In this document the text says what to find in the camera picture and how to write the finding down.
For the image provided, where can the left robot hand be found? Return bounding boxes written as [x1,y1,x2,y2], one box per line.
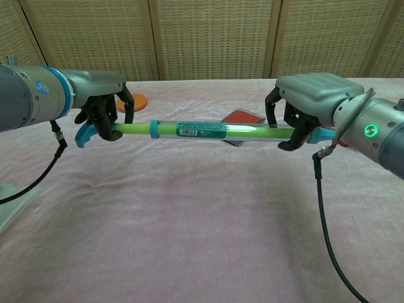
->
[71,70,135,141]

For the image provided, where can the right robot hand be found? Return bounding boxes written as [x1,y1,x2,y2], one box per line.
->
[264,73,365,151]

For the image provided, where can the green and blue water pump toy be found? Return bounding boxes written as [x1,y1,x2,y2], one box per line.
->
[74,122,292,149]

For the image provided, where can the clear plastic tube with label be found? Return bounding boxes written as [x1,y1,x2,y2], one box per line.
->
[149,119,337,146]

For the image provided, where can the woven folding screen panel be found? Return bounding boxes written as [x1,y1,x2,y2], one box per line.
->
[148,0,282,81]
[358,0,404,78]
[19,0,160,82]
[270,0,394,80]
[0,0,54,69]

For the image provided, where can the orange plastic disc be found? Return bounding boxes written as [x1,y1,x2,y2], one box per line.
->
[116,93,150,112]

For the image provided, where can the red ink pad case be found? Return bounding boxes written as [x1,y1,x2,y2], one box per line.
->
[220,108,266,147]

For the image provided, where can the pink fleece table cloth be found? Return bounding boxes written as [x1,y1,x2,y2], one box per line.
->
[0,76,404,303]

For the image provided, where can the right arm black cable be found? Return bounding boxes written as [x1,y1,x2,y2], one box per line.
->
[311,88,377,303]

